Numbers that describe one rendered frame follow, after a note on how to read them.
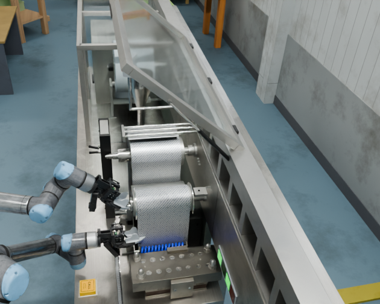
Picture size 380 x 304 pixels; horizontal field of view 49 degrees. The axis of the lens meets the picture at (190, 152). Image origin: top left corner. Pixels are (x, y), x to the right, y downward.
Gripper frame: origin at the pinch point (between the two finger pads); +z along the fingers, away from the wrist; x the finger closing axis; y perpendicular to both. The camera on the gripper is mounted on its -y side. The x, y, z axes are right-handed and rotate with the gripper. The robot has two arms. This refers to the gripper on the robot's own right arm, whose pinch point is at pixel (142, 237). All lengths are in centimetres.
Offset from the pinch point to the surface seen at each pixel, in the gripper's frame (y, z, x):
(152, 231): 3.7, 4.5, -0.3
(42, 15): -79, -94, 544
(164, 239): -2.9, 10.2, -0.3
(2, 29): -41, -123, 383
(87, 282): -16.5, -25.8, -8.3
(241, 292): 19, 30, -48
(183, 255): -5.9, 18.0, -8.3
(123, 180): -19, -4, 64
